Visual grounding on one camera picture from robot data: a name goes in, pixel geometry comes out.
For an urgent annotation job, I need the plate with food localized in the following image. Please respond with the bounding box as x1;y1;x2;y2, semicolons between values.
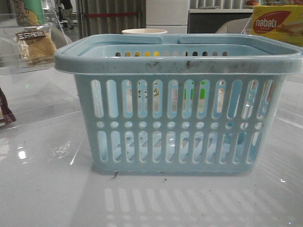
245;0;259;6

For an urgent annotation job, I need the clear acrylic display shelf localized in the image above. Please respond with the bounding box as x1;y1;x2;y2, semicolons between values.
0;13;80;132
242;18;303;47

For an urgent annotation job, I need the white drawer cabinet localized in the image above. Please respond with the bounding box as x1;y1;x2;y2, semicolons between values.
146;0;190;34

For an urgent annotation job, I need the yellow nabati wafer box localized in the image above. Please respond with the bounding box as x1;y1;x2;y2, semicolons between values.
250;5;303;47

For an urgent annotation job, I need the clear acrylic right display shelf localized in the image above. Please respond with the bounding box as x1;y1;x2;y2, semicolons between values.
242;18;303;47

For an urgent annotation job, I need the clear acrylic left display shelf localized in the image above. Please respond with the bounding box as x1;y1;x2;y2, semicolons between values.
0;13;80;132

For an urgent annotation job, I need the red barrier belt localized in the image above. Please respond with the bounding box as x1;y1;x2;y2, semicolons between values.
85;12;139;18

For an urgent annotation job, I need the light blue plastic basket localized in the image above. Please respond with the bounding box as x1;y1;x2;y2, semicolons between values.
54;34;303;175

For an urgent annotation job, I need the dark brown snack packet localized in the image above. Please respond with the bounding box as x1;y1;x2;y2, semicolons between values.
0;89;16;127

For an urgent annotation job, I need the green cartoon snack bag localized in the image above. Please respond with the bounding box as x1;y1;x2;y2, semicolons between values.
12;0;45;26

